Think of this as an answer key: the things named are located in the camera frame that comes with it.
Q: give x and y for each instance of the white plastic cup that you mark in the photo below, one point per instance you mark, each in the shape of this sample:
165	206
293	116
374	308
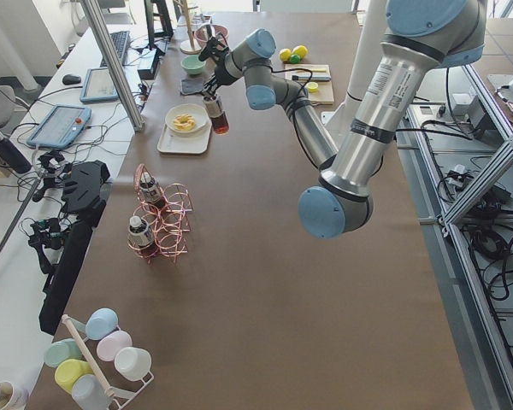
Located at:
133	363

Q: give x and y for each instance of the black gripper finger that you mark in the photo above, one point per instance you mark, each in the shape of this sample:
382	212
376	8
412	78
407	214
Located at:
207	88
212	87

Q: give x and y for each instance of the black camera stand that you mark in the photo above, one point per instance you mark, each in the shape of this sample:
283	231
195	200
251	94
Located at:
82	197

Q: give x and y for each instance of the blue teach pendant near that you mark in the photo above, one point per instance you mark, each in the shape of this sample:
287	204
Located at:
61	126

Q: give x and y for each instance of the yellow plastic cup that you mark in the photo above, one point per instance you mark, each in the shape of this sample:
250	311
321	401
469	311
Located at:
69	371

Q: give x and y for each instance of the black water bottle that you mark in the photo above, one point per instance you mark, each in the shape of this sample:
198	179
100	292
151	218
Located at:
12	156

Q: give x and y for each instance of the pink ice bowl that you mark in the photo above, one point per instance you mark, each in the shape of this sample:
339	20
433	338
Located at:
208	31

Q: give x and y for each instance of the blue teach pendant far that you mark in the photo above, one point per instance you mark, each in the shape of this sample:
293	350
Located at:
98	87

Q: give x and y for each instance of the yellow lemon rear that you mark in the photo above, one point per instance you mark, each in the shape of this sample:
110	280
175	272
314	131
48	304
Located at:
301	51

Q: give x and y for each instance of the braided ring bread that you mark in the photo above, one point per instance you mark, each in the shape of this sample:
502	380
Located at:
184	123

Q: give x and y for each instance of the steel muddler black tip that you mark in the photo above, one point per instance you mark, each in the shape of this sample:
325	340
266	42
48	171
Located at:
311	77

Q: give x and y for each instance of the tea bottle white cap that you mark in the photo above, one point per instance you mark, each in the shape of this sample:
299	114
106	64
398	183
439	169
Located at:
216	113

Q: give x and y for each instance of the green ceramic bowl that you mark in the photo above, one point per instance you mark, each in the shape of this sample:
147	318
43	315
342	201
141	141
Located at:
192	65

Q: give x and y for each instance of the wooden cutting board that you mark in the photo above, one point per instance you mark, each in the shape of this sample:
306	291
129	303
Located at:
324	95

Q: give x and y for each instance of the aluminium frame post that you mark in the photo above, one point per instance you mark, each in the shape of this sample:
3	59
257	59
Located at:
100	32

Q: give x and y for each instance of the tea bottle lower middle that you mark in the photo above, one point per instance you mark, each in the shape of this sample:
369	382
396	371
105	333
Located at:
151	190

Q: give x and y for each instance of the cream plastic tray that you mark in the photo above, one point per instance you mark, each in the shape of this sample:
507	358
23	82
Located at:
194	143

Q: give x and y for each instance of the blue teach pendant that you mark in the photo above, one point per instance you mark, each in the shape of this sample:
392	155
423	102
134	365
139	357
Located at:
61	126
98	87

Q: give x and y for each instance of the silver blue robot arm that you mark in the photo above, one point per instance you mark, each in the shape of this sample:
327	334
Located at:
413	38

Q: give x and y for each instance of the tea bottle lower outer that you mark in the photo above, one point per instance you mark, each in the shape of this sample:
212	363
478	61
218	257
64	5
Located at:
140	236

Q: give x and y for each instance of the black computer mouse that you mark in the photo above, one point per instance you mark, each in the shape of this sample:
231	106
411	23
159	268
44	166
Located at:
71	79

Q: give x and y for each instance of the yellow lemon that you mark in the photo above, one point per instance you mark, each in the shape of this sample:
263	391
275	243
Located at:
285	54
301	51

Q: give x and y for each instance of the green plastic cup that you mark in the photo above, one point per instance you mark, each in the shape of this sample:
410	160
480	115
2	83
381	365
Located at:
60	351

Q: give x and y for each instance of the half lemon slice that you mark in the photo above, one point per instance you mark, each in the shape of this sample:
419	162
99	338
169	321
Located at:
312	87

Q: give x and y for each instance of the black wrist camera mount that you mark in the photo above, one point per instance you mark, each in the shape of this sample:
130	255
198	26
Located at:
215	49

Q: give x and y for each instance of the white cup rack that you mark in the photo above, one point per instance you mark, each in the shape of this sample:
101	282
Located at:
121	390

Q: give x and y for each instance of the grey plastic cup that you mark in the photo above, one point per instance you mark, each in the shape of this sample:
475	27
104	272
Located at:
88	393

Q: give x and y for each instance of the yellow lemon front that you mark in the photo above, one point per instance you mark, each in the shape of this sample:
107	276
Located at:
285	54

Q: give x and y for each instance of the copper wire bottle rack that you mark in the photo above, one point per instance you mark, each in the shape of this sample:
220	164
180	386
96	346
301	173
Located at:
169	224

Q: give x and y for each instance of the green lime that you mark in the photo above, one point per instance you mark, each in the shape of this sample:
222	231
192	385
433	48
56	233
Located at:
294	59

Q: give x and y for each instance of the blue plastic cup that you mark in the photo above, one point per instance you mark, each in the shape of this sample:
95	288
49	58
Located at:
101	323

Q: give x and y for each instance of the black keyboard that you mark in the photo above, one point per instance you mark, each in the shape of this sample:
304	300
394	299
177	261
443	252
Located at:
121	41

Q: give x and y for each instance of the grey folded cloth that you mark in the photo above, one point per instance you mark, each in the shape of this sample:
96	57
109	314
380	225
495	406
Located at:
191	86

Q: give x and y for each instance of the wooden cup tree stand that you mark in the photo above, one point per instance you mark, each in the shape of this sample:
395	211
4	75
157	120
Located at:
189	46

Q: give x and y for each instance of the pink plastic cup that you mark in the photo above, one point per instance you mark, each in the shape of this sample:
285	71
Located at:
109	346

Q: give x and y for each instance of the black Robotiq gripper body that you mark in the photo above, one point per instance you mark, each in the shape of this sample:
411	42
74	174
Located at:
221	68

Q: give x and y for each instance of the cream round plate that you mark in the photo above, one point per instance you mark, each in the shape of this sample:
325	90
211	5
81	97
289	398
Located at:
197	111

